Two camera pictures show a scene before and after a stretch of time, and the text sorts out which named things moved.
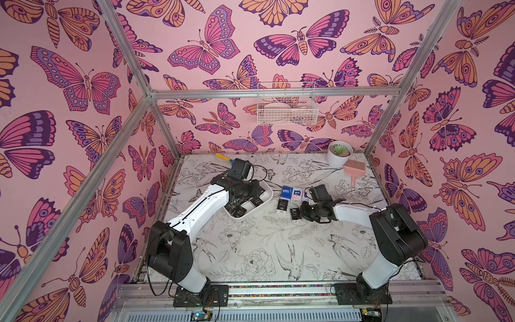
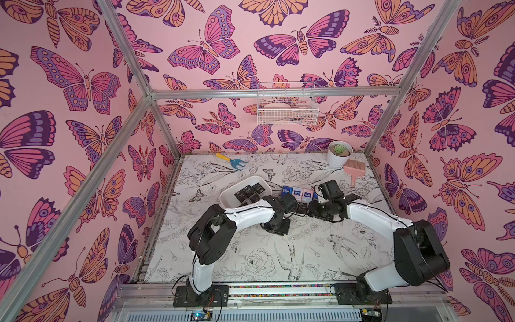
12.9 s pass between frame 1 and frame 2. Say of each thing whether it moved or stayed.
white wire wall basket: stayed
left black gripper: moved
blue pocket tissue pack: stayed
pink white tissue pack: stayed
